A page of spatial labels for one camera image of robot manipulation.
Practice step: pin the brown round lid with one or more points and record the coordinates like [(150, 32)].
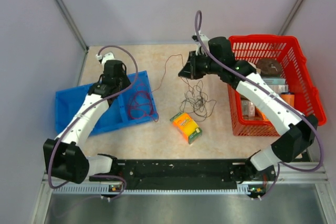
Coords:
[(269, 67)]

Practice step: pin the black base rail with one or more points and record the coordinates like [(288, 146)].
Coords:
[(175, 174)]

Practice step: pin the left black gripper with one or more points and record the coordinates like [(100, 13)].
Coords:
[(126, 81)]

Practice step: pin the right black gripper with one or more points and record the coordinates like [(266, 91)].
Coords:
[(190, 69)]

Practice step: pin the aluminium frame rail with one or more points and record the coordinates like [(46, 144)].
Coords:
[(109, 187)]

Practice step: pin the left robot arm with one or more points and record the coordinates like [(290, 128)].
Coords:
[(64, 158)]

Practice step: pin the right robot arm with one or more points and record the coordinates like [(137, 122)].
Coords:
[(297, 132)]

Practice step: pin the blue plastic bin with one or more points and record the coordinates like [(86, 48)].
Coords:
[(133, 107)]

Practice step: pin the teal small box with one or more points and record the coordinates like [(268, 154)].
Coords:
[(274, 81)]

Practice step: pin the orange sponge package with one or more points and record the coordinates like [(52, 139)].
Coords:
[(187, 127)]

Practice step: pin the red plastic basket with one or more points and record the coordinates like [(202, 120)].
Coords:
[(286, 50)]

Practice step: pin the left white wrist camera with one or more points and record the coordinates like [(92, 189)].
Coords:
[(104, 58)]

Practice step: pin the orange cylindrical can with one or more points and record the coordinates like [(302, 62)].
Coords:
[(288, 97)]

